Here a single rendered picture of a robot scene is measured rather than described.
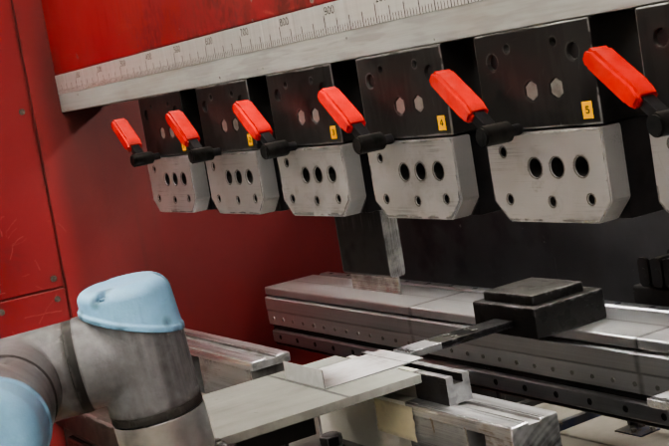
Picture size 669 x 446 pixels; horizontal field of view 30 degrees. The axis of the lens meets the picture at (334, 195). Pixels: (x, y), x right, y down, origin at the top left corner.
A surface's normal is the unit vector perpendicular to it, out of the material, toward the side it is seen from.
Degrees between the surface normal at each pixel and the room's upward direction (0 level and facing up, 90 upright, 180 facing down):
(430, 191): 90
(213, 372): 90
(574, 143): 90
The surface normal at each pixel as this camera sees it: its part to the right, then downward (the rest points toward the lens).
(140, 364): 0.16, 0.10
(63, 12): -0.85, 0.19
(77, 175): 0.50, 0.00
